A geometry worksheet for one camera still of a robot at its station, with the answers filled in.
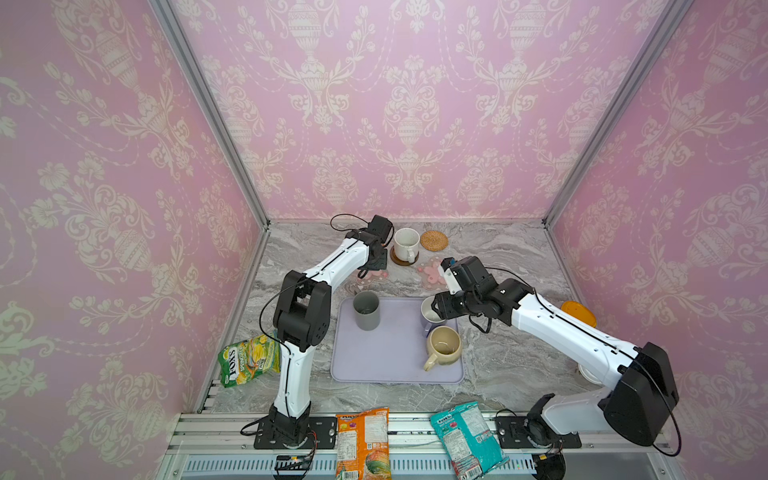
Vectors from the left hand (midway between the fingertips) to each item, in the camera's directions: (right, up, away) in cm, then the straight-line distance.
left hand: (374, 262), depth 98 cm
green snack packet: (-35, -27, -14) cm, 46 cm away
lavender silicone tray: (+6, -26, -10) cm, 29 cm away
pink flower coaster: (-2, -3, -12) cm, 13 cm away
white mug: (+11, +6, +6) cm, 14 cm away
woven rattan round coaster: (+22, +8, +18) cm, 30 cm away
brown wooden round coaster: (+9, 0, +9) cm, 13 cm away
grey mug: (-2, -14, -6) cm, 16 cm away
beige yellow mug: (+21, -24, -10) cm, 34 cm away
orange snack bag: (-1, -43, -28) cm, 51 cm away
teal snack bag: (+24, -41, -27) cm, 55 cm away
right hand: (+19, -10, -16) cm, 27 cm away
